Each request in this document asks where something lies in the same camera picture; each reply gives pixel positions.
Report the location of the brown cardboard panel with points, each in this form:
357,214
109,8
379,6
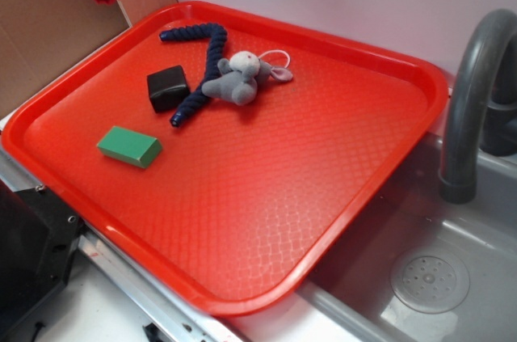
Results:
41,39

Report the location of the black square pouch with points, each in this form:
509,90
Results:
167,88

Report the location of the green rectangular block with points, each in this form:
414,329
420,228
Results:
130,147

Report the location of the grey plush mouse toy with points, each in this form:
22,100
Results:
238,78

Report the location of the red plastic tray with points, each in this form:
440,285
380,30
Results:
242,201

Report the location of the grey toy faucet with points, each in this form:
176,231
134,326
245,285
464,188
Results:
482,111

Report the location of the grey toy sink basin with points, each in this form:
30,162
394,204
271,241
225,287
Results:
412,267

